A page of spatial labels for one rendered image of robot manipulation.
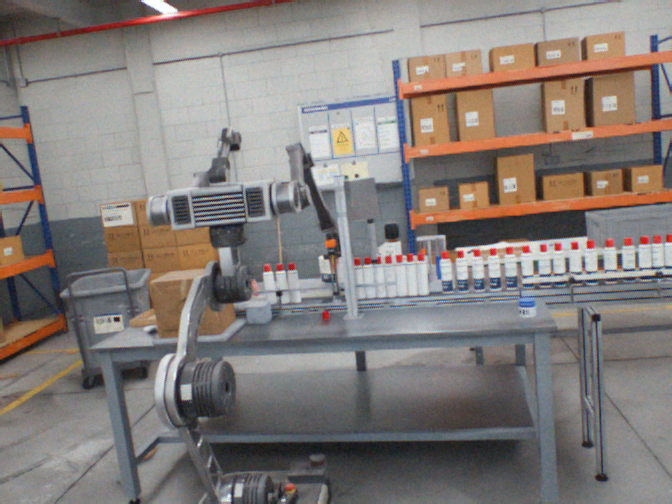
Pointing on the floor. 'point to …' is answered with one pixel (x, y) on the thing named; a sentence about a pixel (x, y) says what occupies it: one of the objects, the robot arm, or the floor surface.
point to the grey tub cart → (105, 312)
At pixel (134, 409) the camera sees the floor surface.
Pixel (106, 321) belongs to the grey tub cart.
